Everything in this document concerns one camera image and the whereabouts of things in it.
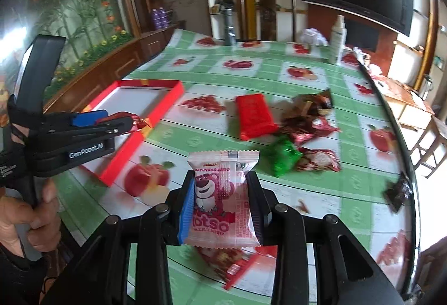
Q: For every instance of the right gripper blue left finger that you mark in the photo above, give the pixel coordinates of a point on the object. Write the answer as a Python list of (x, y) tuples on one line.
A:
[(187, 211)]

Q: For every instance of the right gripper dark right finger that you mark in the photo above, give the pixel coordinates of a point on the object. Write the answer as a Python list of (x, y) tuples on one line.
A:
[(260, 202)]

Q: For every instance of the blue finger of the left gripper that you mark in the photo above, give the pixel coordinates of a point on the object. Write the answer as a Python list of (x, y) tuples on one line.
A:
[(88, 118)]

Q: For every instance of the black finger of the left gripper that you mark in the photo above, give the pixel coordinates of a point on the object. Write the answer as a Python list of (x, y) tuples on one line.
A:
[(100, 131)]

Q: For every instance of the red glossy snack packet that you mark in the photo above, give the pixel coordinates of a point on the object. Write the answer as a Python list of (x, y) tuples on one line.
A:
[(132, 122)]

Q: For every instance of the pink Lotso bear snack packet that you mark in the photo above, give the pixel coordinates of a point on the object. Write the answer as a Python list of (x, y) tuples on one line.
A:
[(221, 215)]

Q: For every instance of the green snack packet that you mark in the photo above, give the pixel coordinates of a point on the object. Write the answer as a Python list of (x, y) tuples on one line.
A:
[(281, 156)]

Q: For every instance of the red gold patterned snack packet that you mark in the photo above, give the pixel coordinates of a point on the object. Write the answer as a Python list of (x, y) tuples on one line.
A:
[(233, 266)]

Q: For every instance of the red white papercut snack packet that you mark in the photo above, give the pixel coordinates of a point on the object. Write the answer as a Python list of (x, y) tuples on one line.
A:
[(318, 160)]

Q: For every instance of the plain red snack packet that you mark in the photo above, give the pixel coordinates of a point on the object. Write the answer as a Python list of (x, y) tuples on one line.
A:
[(255, 118)]

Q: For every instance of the red flower snack packet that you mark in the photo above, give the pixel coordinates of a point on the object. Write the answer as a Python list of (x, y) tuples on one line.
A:
[(307, 129)]

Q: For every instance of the brown gold snack bag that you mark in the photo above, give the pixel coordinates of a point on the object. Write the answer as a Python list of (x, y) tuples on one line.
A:
[(305, 108)]

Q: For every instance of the black snack packet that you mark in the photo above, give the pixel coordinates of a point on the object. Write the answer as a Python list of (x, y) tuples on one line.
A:
[(397, 193)]

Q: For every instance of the person left hand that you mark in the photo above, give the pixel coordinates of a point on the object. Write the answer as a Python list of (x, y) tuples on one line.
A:
[(44, 222)]

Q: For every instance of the green fruit pattern tablecloth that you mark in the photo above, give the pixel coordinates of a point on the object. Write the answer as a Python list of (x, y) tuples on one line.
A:
[(369, 159)]

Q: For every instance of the purple spray can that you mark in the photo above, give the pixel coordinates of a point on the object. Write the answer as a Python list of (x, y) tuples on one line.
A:
[(163, 18), (156, 19)]

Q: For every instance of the grey metal flashlight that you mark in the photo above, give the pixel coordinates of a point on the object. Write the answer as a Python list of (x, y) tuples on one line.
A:
[(229, 32)]

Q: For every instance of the small wooden stool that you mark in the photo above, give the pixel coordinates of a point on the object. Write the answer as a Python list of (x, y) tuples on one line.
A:
[(427, 159)]

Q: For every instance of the white spray bottle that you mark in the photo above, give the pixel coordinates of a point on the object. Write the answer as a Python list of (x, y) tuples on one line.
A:
[(338, 40)]

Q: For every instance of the dark wooden chair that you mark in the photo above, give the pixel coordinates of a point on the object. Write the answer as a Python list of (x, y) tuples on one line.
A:
[(267, 11)]

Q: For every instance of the steel kettle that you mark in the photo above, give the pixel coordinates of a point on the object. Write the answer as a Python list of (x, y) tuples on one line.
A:
[(426, 87)]

